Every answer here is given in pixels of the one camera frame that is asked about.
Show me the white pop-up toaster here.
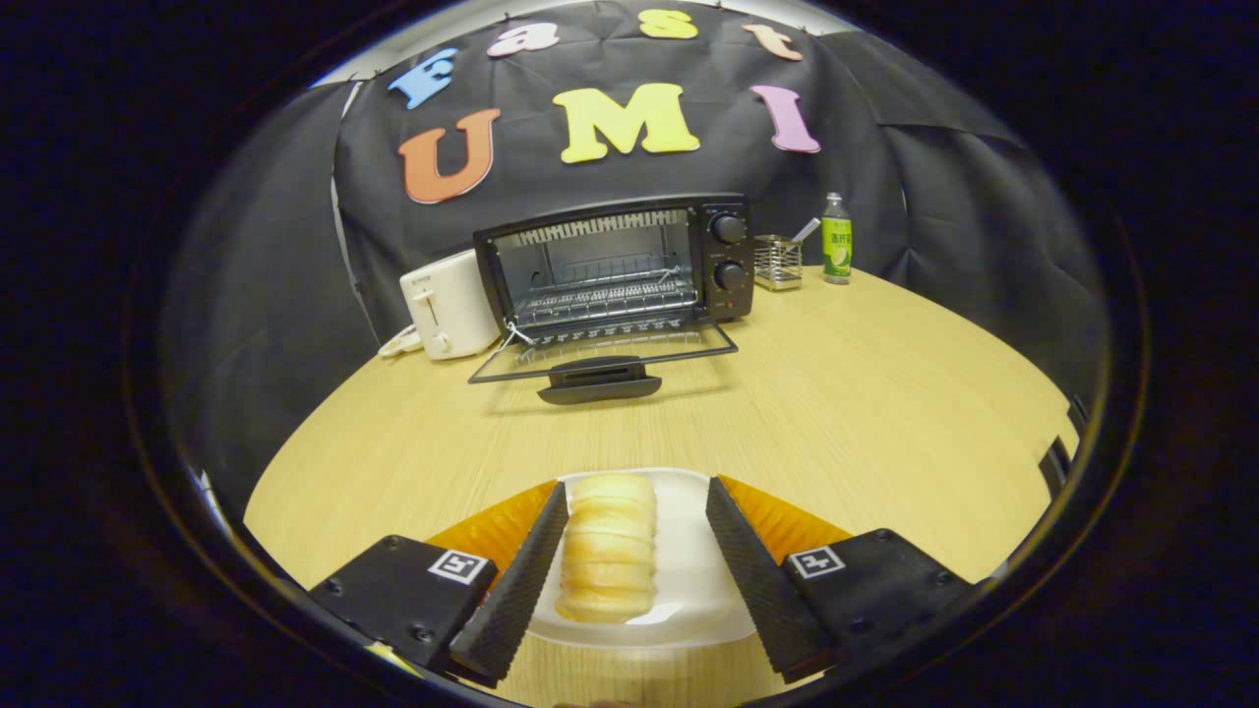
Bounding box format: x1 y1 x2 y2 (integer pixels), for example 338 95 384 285
379 249 503 361

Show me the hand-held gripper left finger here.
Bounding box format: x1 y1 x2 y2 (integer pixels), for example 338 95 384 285
307 480 571 687

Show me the ridged bread roll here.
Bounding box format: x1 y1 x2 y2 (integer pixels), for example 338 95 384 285
554 473 658 624

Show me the white rectangular plate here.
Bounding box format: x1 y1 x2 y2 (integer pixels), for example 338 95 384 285
526 467 758 650

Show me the black toaster oven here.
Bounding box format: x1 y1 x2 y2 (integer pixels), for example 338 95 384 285
468 193 756 406

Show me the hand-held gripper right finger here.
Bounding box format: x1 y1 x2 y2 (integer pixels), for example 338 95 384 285
704 476 975 684

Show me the green drink bottle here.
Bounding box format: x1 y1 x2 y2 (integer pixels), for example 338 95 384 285
821 192 854 285

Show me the metal mesh utensil holder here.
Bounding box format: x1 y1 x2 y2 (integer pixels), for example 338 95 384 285
754 234 803 292

